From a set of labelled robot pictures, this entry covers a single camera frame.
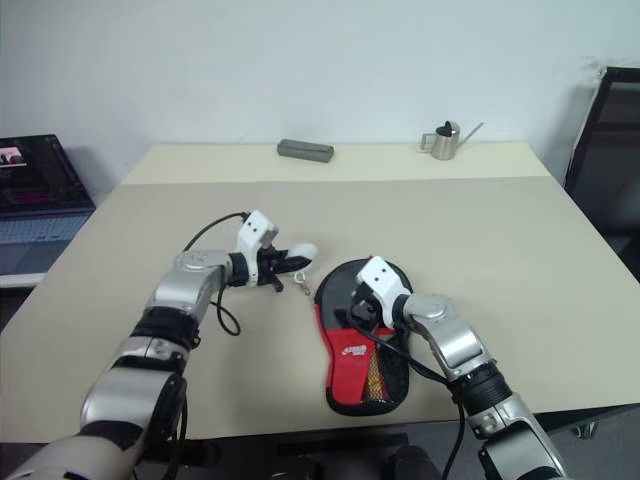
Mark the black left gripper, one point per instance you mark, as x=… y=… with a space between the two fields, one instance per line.
x=269 y=265

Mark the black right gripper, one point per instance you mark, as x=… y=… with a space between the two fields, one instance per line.
x=364 y=310

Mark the black red paddle case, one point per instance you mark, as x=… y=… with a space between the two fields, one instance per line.
x=350 y=365

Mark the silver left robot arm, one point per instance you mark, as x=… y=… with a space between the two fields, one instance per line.
x=185 y=285

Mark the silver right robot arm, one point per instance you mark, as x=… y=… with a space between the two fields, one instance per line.
x=450 y=345

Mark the grey rectangular box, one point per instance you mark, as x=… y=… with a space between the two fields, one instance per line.
x=305 y=151

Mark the dark rounded shape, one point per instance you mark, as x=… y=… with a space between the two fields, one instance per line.
x=417 y=465

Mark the small metal watering can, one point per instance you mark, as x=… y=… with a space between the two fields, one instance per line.
x=445 y=146

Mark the black caster wheel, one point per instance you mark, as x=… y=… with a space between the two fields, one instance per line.
x=586 y=431

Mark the open laptop computer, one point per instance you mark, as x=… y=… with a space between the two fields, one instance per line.
x=35 y=175

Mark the black chair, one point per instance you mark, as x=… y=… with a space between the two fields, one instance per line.
x=610 y=165

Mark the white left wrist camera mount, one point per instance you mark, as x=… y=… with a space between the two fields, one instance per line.
x=255 y=227

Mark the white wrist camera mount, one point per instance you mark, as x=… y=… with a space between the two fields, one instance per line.
x=382 y=280
x=255 y=227

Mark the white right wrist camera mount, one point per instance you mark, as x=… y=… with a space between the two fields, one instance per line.
x=382 y=280

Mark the black table frame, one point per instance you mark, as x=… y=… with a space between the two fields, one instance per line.
x=300 y=442

